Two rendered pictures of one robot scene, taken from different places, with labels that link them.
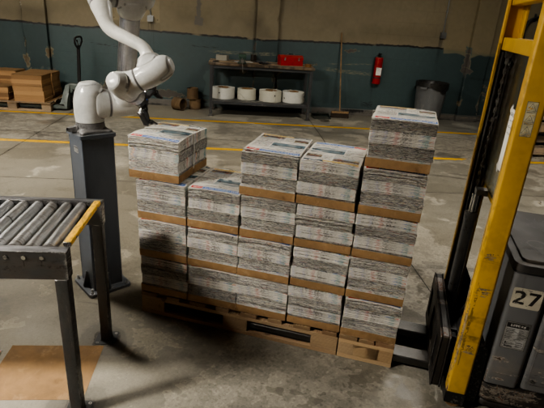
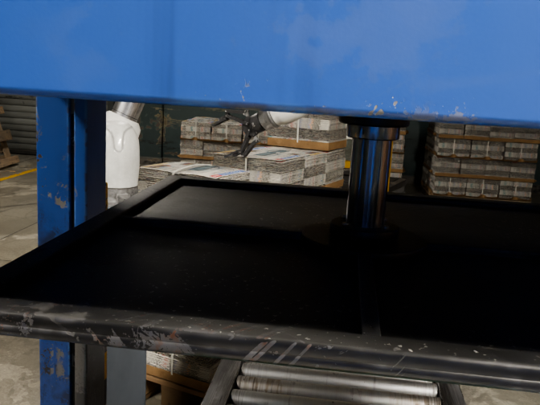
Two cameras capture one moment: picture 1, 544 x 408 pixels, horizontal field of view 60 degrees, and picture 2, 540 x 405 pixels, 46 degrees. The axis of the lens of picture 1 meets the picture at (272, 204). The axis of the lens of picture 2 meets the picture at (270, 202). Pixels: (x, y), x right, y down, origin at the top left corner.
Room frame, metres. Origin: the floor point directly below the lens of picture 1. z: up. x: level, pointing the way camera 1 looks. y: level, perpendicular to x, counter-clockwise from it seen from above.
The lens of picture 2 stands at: (1.61, 3.09, 1.47)
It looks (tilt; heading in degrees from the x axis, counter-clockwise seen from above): 11 degrees down; 282
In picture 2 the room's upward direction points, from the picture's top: 3 degrees clockwise
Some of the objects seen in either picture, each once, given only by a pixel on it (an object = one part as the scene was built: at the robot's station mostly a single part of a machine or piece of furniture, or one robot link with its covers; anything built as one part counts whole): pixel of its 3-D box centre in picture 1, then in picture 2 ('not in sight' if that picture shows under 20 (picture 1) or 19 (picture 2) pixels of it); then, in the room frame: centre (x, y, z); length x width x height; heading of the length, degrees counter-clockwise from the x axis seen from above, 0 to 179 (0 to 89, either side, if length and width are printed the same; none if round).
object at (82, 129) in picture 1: (87, 126); (116, 194); (2.59, 1.07, 1.03); 0.22 x 0.18 x 0.06; 134
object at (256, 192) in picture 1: (276, 182); not in sight; (2.34, -0.01, 0.86); 0.38 x 0.29 x 0.04; 166
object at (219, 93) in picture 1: (260, 83); not in sight; (8.52, 0.36, 0.55); 1.80 x 0.70 x 1.09; 96
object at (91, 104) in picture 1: (90, 101); (115, 153); (2.61, 1.05, 1.17); 0.18 x 0.16 x 0.22; 122
